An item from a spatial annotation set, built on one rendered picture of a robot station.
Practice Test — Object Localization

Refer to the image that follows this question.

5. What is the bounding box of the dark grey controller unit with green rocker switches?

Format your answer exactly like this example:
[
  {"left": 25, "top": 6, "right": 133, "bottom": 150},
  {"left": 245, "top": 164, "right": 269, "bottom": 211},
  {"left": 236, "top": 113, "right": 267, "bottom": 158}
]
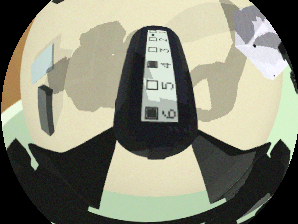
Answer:
[{"left": 113, "top": 26, "right": 198, "bottom": 160}]

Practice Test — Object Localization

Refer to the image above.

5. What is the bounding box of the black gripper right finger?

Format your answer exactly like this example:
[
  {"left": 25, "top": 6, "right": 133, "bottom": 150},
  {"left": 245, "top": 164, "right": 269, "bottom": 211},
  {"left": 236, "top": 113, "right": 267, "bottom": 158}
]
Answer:
[{"left": 190, "top": 129, "right": 271, "bottom": 204}]

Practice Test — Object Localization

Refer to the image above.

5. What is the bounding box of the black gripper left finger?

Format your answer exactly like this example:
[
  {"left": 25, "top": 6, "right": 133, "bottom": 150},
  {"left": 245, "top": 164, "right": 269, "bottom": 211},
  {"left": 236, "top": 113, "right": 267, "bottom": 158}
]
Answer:
[{"left": 28, "top": 127, "right": 117, "bottom": 209}]

